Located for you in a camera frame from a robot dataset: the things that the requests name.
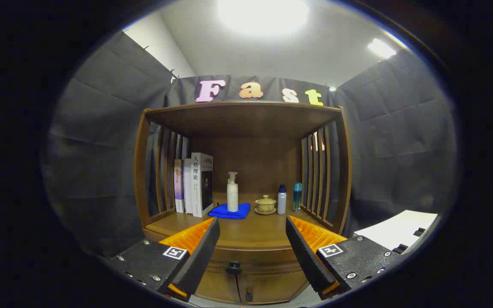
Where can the clear blue bottle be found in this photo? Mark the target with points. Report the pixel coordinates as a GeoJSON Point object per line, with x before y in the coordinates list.
{"type": "Point", "coordinates": [297, 196]}

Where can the white pump bottle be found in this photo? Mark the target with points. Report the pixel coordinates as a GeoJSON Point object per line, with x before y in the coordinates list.
{"type": "Point", "coordinates": [232, 196]}

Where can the thick white portrait cover book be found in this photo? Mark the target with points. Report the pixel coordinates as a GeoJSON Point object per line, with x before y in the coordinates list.
{"type": "Point", "coordinates": [201, 188]}

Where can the small ceiling light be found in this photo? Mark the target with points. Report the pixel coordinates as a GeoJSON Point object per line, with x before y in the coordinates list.
{"type": "Point", "coordinates": [381, 48]}

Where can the brown wooden cabinet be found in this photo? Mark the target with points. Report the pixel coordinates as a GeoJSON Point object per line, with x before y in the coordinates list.
{"type": "Point", "coordinates": [246, 124]}

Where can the large ceiling light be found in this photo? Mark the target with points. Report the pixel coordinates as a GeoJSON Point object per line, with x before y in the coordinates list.
{"type": "Point", "coordinates": [263, 15]}

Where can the yellow saucer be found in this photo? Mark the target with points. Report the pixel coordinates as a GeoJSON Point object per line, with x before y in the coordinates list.
{"type": "Point", "coordinates": [265, 212]}

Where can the wooden cabinet door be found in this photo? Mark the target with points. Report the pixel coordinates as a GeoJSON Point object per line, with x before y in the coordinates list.
{"type": "Point", "coordinates": [272, 288]}
{"type": "Point", "coordinates": [216, 286]}

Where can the white bottle dark blue cap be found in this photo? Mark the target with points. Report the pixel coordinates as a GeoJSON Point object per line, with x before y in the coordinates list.
{"type": "Point", "coordinates": [281, 201]}

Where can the wooden drawer with black knob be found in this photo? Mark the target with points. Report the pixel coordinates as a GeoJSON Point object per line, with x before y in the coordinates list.
{"type": "Point", "coordinates": [263, 259]}

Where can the wooden countertop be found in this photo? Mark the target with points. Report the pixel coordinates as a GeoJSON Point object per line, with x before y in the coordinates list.
{"type": "Point", "coordinates": [255, 231]}

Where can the thin white book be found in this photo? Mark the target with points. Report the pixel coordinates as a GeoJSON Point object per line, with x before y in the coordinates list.
{"type": "Point", "coordinates": [188, 192]}

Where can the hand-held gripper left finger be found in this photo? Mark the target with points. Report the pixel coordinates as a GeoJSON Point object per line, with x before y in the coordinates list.
{"type": "Point", "coordinates": [203, 252]}

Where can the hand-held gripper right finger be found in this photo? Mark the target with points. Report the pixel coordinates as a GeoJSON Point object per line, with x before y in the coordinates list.
{"type": "Point", "coordinates": [302, 252]}

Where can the yellow lidded teacup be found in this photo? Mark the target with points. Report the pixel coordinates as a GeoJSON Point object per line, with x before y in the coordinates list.
{"type": "Point", "coordinates": [265, 204]}

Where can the purple spine book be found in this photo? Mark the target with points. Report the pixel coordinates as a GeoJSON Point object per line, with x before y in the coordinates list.
{"type": "Point", "coordinates": [179, 188]}

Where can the blue folded cloth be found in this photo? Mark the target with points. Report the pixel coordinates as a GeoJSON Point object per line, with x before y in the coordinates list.
{"type": "Point", "coordinates": [225, 213]}

